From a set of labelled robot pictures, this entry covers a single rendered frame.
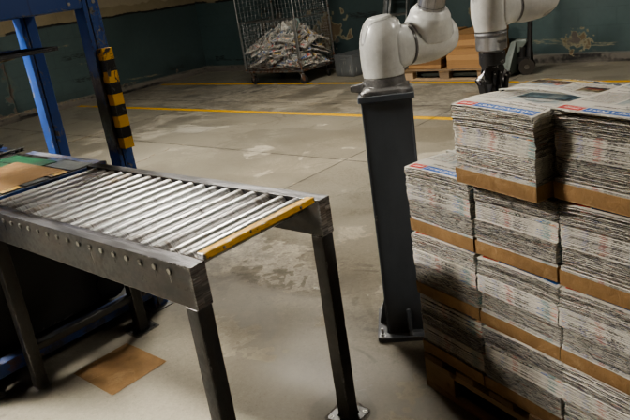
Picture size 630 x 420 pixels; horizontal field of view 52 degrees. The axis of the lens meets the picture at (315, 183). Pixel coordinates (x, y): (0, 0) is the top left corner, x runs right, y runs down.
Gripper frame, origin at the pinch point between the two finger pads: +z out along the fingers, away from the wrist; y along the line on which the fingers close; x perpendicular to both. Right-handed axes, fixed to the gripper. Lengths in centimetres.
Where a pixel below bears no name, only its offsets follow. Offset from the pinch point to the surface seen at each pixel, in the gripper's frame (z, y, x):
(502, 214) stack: 20.9, -17.8, -17.4
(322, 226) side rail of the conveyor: 24, -51, 24
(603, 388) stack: 61, -18, -48
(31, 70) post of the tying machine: -24, -93, 218
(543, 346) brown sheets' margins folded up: 56, -19, -30
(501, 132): -4.1, -22.5, -22.9
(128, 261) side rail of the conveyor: 19, -107, 36
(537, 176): 5.8, -22.1, -33.5
